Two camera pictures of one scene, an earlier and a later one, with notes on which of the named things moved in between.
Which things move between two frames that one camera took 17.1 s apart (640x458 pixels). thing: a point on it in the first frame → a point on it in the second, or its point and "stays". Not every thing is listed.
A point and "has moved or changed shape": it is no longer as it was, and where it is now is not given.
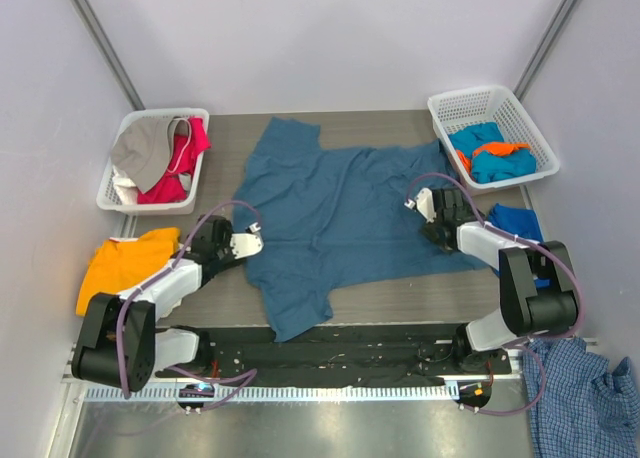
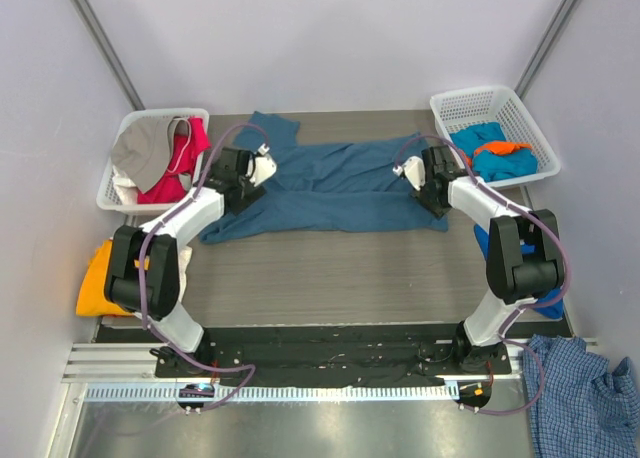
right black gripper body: [437, 233] → [431, 201]
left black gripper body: [226, 258] → [248, 196]
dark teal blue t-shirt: [334, 215] has moved or changed shape
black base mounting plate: [347, 356] stays
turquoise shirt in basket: [486, 166] stays
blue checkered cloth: [585, 411] stays
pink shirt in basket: [188, 149] stays
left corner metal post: [103, 41] stays
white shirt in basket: [125, 187] stays
